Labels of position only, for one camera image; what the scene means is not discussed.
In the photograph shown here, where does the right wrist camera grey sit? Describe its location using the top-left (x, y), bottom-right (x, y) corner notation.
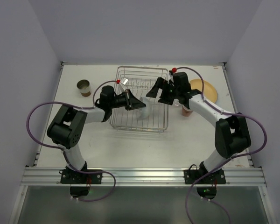
top-left (169, 70), bottom-right (174, 82)

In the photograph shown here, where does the pink mug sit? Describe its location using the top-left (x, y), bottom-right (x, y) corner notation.
top-left (182, 106), bottom-right (193, 117)

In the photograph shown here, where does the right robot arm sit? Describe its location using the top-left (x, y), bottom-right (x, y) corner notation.
top-left (146, 72), bottom-right (251, 180)

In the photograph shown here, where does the clear drinking glass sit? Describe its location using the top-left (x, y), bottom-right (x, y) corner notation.
top-left (174, 99), bottom-right (181, 106)

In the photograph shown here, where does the yellow plate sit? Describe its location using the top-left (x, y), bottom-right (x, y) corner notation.
top-left (189, 79), bottom-right (218, 103)

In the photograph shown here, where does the white and brown cup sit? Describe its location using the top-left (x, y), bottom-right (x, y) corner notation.
top-left (77, 79), bottom-right (91, 97)

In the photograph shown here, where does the metal wire dish rack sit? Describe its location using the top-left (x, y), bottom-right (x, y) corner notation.
top-left (109, 66), bottom-right (169, 133)

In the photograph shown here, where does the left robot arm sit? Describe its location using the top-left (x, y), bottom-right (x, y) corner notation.
top-left (47, 85), bottom-right (146, 174)

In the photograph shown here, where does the aluminium front rail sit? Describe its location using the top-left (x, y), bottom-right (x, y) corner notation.
top-left (20, 167), bottom-right (266, 187)

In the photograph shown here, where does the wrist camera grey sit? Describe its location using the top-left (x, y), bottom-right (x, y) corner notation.
top-left (119, 77), bottom-right (129, 91)
top-left (169, 70), bottom-right (174, 82)

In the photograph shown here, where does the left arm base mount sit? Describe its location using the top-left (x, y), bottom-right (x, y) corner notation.
top-left (59, 168), bottom-right (102, 197)

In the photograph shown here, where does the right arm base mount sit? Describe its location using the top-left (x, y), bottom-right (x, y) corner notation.
top-left (183, 163), bottom-right (226, 200)

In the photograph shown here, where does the white bowl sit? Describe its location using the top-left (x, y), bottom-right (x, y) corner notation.
top-left (137, 97), bottom-right (151, 119)

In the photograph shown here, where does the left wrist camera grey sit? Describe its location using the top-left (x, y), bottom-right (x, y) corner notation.
top-left (119, 77), bottom-right (129, 91)

